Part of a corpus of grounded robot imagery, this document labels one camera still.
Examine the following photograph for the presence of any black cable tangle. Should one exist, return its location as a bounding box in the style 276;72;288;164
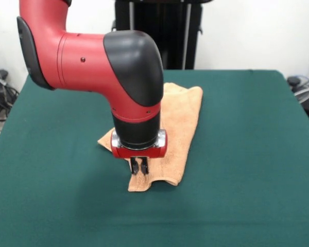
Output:
0;51;20;145

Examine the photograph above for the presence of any tan terry towel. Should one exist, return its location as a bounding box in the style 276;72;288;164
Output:
97;82;204;192

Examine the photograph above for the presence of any dark green table cloth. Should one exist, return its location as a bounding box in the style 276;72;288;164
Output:
0;68;309;247

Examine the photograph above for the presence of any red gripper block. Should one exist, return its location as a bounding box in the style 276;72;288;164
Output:
110;129;167;175

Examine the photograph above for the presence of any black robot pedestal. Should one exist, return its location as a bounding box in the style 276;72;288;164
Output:
111;0;204;70

